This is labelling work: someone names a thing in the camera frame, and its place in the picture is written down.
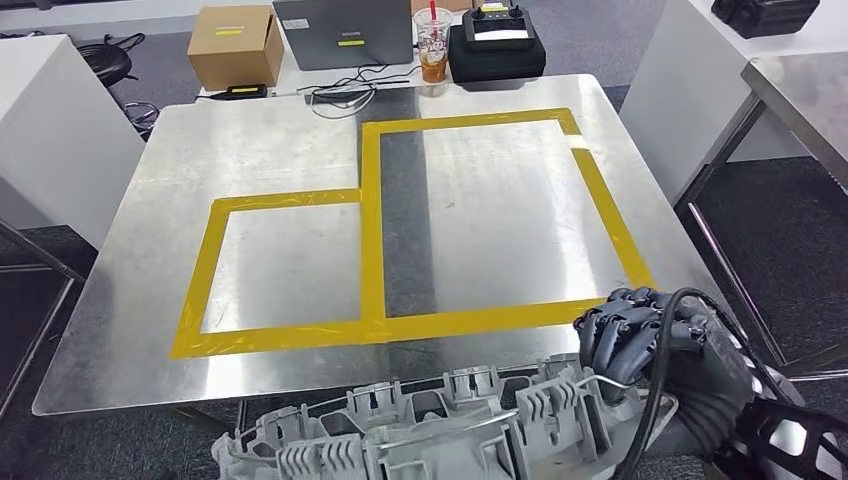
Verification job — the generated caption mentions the black cable coil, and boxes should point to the black cable coil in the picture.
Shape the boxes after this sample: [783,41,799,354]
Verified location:
[74,31,162,135]

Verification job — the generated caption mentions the black padded case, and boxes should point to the black padded case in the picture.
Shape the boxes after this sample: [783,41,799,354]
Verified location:
[448,23,547,85]

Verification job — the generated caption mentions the steel workbench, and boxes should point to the steel workbench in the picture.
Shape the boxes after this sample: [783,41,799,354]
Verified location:
[674,51,848,384]
[31,74,806,420]

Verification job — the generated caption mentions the brown cardboard box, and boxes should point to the brown cardboard box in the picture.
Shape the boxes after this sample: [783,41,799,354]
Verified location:
[186,5,285,92]

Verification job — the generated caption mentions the white desk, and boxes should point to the white desk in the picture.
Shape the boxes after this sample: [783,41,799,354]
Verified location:
[197,0,478,101]

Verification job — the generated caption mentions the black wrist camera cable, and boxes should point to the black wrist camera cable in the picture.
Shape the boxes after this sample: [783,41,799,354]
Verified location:
[612,287,804,480]

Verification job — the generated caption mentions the plastic drink cup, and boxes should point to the plastic drink cup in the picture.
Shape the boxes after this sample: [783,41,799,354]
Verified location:
[412,0,454,85]

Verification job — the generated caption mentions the steel table frame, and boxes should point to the steel table frame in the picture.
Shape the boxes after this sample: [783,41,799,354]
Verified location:
[0,218,87,420]

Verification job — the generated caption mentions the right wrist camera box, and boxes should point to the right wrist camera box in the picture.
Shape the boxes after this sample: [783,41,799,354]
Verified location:
[714,397,848,480]

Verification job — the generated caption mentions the silver plastic wheel cover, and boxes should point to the silver plastic wheel cover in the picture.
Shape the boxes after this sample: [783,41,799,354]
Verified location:
[210,354,680,480]

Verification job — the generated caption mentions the white side table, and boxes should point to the white side table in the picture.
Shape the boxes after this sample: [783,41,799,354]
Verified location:
[0,34,147,251]

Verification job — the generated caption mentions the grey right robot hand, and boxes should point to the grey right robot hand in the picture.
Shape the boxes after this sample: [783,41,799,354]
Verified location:
[572,286,757,407]

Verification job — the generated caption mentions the black remote controller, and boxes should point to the black remote controller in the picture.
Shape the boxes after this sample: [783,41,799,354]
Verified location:
[461,3,538,53]

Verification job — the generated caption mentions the black hard case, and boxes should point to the black hard case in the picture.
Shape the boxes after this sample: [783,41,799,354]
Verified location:
[711,0,821,40]

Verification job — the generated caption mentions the black and white cables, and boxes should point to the black and white cables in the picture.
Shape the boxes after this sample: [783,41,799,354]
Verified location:
[305,62,423,121]

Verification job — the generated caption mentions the black power adapter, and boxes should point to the black power adapter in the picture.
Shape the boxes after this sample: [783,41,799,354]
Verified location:
[218,84,269,101]

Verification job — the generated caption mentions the grey laptop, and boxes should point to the grey laptop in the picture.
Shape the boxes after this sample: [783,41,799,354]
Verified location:
[272,0,415,72]

